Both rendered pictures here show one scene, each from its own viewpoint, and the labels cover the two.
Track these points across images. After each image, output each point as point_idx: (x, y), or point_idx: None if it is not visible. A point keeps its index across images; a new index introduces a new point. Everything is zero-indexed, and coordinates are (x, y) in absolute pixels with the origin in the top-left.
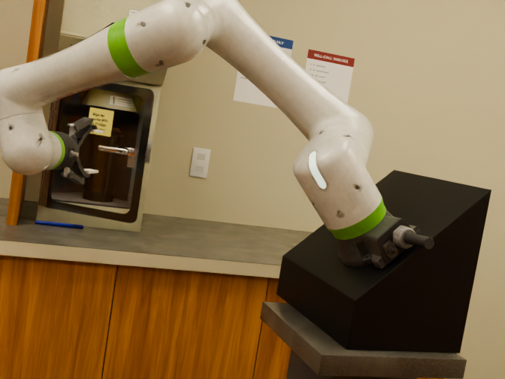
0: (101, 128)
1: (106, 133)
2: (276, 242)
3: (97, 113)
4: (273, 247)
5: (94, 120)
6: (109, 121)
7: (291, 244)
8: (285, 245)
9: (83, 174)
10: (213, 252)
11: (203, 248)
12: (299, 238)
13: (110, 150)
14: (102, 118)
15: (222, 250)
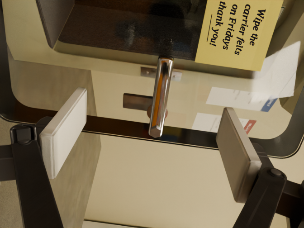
0: (219, 35)
1: (204, 50)
2: (70, 154)
3: (260, 23)
4: (57, 177)
5: (242, 14)
6: (235, 59)
7: (71, 164)
8: (67, 167)
9: (18, 199)
10: (4, 207)
11: (9, 182)
12: (84, 141)
13: (159, 96)
14: (245, 39)
15: (17, 196)
